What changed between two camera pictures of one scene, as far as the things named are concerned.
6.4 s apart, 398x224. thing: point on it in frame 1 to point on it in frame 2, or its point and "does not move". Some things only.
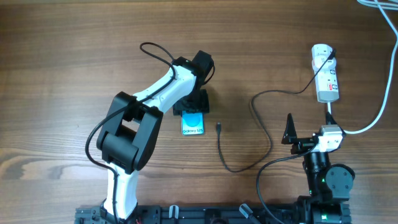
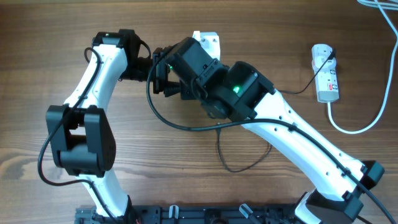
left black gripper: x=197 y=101 to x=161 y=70
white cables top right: x=391 y=5 does not move
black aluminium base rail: x=224 y=214 does not move
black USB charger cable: x=254 y=102 does not move
